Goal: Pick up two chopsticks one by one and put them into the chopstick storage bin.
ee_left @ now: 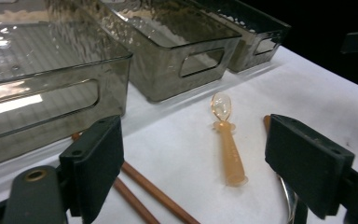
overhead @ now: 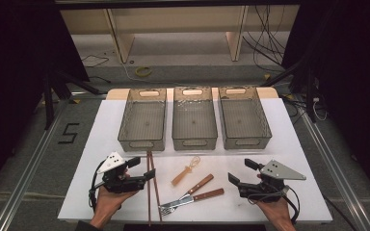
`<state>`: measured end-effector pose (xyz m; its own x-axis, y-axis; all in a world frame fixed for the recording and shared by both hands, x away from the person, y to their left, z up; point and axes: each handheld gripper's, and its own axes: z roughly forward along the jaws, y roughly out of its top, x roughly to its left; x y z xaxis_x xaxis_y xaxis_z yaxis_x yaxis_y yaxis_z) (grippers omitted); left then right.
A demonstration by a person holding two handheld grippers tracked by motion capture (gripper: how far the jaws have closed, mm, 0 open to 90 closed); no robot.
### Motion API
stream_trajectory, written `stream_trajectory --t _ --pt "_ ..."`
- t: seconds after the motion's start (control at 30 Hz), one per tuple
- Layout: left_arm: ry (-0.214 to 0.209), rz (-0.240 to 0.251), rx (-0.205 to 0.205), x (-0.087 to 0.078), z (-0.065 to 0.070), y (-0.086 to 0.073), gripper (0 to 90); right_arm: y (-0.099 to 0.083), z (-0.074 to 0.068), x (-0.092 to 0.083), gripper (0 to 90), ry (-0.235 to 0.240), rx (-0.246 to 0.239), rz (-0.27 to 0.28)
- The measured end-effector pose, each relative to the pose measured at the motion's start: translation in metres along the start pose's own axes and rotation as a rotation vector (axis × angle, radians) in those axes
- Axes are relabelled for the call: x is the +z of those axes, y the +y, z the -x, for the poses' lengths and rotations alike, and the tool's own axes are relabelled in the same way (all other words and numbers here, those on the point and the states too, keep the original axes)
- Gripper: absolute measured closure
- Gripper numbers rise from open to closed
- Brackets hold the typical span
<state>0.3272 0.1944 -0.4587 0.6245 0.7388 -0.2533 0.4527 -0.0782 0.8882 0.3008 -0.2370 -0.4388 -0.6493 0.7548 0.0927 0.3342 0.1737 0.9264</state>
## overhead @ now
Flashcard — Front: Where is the white floor cable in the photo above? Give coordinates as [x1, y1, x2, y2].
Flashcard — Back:
[119, 60, 144, 83]

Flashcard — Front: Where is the bundle of black floor cables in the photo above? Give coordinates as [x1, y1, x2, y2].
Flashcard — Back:
[242, 4, 287, 72]

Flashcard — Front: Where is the person's right hand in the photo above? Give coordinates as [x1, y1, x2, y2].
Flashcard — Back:
[256, 195, 298, 231]

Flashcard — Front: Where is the smoky transparent plastic bin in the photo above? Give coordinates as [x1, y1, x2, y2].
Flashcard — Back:
[172, 86, 219, 151]
[118, 88, 168, 152]
[218, 86, 273, 150]

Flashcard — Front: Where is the knife with wooden handle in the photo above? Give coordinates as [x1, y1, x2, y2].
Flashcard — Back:
[158, 188, 225, 209]

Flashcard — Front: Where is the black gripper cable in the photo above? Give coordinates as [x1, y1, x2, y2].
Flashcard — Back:
[89, 160, 108, 211]
[283, 192, 302, 224]

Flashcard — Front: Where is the white table sheet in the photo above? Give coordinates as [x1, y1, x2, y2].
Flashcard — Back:
[57, 97, 333, 224]

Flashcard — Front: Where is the light wooden furniture frame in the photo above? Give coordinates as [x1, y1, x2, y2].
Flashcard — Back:
[59, 4, 301, 64]

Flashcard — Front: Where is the yellow tape roll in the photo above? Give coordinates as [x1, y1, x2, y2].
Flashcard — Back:
[134, 65, 153, 78]

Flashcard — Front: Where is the small whisk with wooden handle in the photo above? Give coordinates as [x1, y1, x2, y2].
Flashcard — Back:
[171, 155, 202, 187]

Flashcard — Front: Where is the grey right gripper cable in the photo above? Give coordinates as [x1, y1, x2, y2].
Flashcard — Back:
[248, 188, 287, 205]

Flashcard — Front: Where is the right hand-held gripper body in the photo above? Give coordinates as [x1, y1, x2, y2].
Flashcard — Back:
[237, 159, 307, 203]

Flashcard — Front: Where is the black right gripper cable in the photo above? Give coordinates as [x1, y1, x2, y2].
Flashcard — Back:
[283, 192, 302, 224]

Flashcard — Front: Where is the thin white cable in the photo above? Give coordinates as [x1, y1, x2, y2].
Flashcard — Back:
[312, 96, 330, 122]

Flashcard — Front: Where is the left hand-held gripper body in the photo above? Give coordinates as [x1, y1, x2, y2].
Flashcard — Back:
[95, 151, 148, 194]

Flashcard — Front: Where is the black metal stand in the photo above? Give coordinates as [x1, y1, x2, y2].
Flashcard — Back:
[262, 57, 320, 123]

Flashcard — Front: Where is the thin black floor cable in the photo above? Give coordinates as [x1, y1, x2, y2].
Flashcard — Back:
[81, 54, 111, 69]

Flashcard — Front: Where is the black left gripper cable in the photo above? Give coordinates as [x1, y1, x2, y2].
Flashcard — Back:
[89, 160, 108, 211]

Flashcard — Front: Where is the black curtain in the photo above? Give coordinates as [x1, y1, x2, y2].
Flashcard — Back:
[281, 0, 370, 208]
[0, 0, 90, 200]

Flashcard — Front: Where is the black tripod stand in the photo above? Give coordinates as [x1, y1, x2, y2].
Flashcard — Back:
[42, 70, 103, 130]

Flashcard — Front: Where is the aluminium floor rail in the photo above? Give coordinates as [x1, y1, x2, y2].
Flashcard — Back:
[297, 104, 370, 231]
[0, 98, 70, 231]

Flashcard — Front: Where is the fork with wooden handle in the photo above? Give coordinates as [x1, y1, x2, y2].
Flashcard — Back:
[159, 173, 215, 217]

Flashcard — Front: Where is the person's left hand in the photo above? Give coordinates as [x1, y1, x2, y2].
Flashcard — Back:
[90, 185, 140, 231]

